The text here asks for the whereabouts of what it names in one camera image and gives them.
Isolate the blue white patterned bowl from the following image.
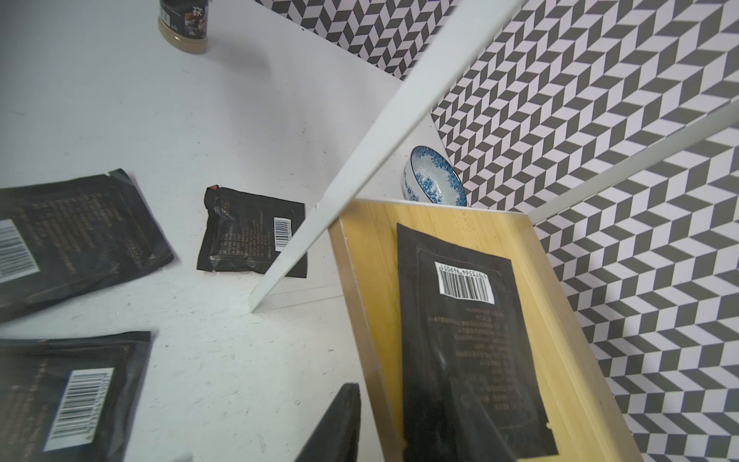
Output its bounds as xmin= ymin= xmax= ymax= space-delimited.
xmin=401 ymin=146 xmax=468 ymax=207

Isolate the small dark spice bottle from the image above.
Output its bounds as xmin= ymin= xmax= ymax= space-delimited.
xmin=158 ymin=0 xmax=210 ymax=54

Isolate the black tea bag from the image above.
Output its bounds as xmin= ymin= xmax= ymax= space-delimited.
xmin=1 ymin=331 xmax=153 ymax=461
xmin=396 ymin=225 xmax=558 ymax=461

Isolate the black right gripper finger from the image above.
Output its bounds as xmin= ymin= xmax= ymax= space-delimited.
xmin=296 ymin=383 xmax=361 ymax=462

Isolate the red tea bag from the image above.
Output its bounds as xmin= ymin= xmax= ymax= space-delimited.
xmin=196 ymin=185 xmax=305 ymax=275

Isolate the white wooden two-tier shelf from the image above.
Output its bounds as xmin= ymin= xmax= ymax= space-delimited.
xmin=247 ymin=0 xmax=739 ymax=462

